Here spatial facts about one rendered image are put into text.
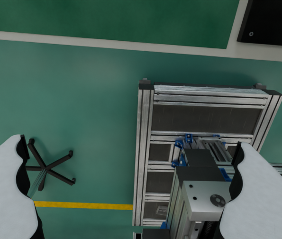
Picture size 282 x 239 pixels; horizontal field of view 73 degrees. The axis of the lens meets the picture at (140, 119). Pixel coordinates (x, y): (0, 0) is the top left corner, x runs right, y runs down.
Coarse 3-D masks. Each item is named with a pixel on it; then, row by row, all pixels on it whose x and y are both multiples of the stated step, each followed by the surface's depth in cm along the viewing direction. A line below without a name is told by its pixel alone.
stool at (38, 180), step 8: (32, 144) 146; (32, 152) 148; (72, 152) 155; (40, 160) 152; (56, 160) 154; (64, 160) 152; (32, 168) 156; (40, 168) 156; (48, 168) 156; (40, 176) 148; (56, 176) 160; (32, 184) 142; (40, 184) 164; (72, 184) 165; (32, 192) 135
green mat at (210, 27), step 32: (0, 0) 43; (32, 0) 43; (64, 0) 43; (96, 0) 43; (128, 0) 43; (160, 0) 43; (192, 0) 43; (224, 0) 43; (32, 32) 46; (64, 32) 46; (96, 32) 46; (128, 32) 46; (160, 32) 46; (192, 32) 47; (224, 32) 47
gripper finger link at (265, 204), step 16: (240, 144) 11; (240, 160) 10; (256, 160) 10; (240, 176) 9; (256, 176) 9; (272, 176) 9; (240, 192) 8; (256, 192) 8; (272, 192) 8; (224, 208) 7; (240, 208) 7; (256, 208) 7; (272, 208) 7; (224, 224) 6; (240, 224) 7; (256, 224) 7; (272, 224) 7
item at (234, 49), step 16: (240, 0) 44; (240, 16) 45; (0, 32) 46; (16, 32) 46; (128, 48) 48; (144, 48) 48; (160, 48) 48; (176, 48) 48; (192, 48) 48; (208, 48) 49; (240, 48) 49; (256, 48) 49; (272, 48) 49
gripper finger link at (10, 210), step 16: (16, 144) 10; (0, 160) 9; (16, 160) 9; (0, 176) 8; (16, 176) 8; (0, 192) 7; (16, 192) 7; (0, 208) 7; (16, 208) 7; (32, 208) 7; (0, 224) 6; (16, 224) 6; (32, 224) 6
